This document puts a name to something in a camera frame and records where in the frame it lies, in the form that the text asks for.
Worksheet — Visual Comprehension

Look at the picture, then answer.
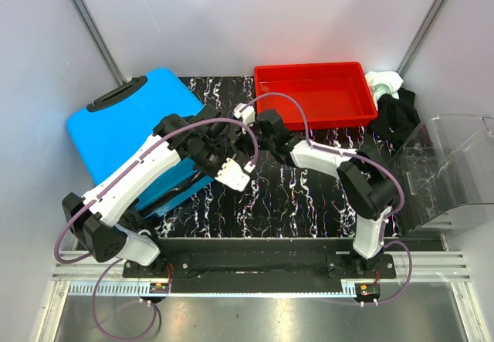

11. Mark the blue hard-shell suitcase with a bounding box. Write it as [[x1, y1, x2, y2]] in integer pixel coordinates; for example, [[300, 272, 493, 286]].
[[66, 69, 213, 216]]

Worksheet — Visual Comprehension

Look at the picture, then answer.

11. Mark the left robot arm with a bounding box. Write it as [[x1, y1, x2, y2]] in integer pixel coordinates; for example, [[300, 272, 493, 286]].
[[54, 114, 249, 277]]

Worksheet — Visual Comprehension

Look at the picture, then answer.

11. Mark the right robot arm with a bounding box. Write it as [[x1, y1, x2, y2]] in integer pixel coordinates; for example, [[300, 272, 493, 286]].
[[235, 105, 404, 278]]

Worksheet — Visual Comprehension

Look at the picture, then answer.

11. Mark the red plastic bin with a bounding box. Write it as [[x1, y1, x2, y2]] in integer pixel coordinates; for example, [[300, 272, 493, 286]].
[[254, 62, 377, 130]]

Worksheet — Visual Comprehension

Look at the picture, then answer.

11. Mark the white cloth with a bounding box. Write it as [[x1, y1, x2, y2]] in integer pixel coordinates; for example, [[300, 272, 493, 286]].
[[364, 71, 404, 105]]

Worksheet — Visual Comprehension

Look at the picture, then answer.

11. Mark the black cloth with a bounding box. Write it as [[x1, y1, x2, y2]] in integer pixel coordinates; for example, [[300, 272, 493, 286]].
[[367, 88, 421, 151]]

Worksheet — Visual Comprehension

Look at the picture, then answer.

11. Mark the clear plastic container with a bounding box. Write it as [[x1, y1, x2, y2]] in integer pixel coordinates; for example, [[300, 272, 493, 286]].
[[390, 115, 493, 236]]

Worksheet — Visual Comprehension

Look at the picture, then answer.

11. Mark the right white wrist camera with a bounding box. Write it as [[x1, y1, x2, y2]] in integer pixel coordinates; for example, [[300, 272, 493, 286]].
[[232, 103, 255, 126]]

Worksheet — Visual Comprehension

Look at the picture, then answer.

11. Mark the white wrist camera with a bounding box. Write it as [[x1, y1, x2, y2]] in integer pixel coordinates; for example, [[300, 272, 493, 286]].
[[214, 158, 255, 191], [232, 103, 255, 126]]

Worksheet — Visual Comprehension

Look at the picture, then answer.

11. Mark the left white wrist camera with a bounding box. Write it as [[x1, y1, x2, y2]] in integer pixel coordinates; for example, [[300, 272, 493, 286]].
[[214, 158, 255, 191]]

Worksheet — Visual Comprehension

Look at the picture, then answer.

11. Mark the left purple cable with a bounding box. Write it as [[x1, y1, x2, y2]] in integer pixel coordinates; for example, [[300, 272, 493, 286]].
[[53, 117, 260, 338]]

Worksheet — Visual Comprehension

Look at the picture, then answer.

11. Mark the purple cable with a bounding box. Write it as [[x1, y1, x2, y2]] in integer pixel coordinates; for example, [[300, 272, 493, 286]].
[[241, 92, 414, 305], [53, 117, 260, 338]]

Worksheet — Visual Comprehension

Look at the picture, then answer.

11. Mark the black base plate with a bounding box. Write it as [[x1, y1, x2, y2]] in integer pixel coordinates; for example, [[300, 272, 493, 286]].
[[123, 238, 397, 296]]

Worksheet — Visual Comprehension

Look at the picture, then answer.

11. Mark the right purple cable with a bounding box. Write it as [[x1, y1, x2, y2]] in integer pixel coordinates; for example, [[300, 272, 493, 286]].
[[241, 92, 414, 305]]

